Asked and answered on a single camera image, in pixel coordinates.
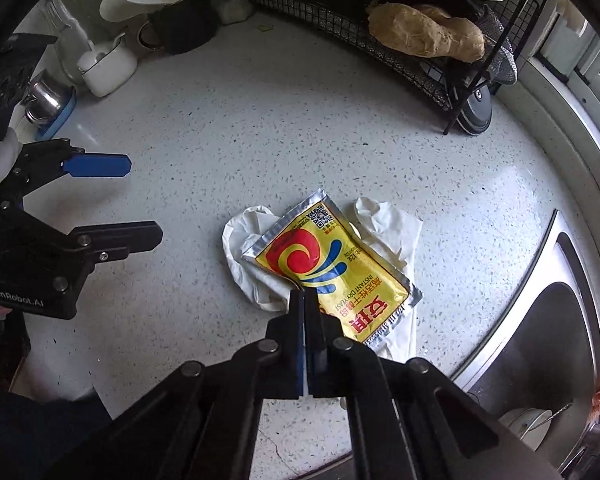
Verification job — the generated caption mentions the white bowl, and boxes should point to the white bowl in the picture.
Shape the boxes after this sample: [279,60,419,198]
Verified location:
[500,406,556,452]

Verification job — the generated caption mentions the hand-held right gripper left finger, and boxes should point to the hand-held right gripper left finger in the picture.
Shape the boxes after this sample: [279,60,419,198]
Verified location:
[55,288,307,480]

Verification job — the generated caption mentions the steel mesh strainer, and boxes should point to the steel mesh strainer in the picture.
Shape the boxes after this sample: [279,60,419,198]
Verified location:
[480,12,519,86]

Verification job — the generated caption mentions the white condiment jar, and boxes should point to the white condiment jar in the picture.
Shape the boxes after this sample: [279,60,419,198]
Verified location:
[77,34,139,99]

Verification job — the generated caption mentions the person's dark blue trousers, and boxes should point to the person's dark blue trousers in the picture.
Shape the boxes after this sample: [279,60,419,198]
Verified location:
[0,390,112,480]

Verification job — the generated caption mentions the blue saucer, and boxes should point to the blue saucer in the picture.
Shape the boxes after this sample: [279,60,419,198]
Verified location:
[34,87,79,142]

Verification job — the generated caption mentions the glass jar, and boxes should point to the glass jar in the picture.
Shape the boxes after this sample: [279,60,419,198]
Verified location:
[37,0,94,86]

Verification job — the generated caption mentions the garlic bulb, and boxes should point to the garlic bulb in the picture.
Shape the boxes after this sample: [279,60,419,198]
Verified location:
[217,0,254,24]

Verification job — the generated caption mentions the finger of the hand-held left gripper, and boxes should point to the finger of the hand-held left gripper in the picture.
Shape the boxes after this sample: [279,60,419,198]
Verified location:
[67,221,164,267]
[0,138,132,206]

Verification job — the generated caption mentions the black wire rack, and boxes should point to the black wire rack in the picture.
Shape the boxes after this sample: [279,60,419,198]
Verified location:
[240,0,551,137]

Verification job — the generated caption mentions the yellow foil packet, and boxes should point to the yellow foil packet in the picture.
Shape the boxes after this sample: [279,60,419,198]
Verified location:
[240,187,424,359]

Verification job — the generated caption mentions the steel sink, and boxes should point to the steel sink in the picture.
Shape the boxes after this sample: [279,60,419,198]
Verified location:
[450,209,600,467]

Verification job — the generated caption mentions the small steel pot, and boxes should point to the small steel pot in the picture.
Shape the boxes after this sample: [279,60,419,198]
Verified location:
[22,72,73,126]

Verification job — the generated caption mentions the ginger root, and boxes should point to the ginger root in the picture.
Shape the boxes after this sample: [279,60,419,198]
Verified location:
[367,2,487,64]

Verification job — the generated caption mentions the black round lid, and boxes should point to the black round lid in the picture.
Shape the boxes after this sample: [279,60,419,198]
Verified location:
[455,82,495,137]

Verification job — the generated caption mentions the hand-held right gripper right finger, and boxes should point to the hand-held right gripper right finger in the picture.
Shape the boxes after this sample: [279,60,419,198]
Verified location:
[306,287,562,480]

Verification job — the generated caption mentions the white framed window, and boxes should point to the white framed window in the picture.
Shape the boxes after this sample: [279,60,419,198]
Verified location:
[525,0,600,171]

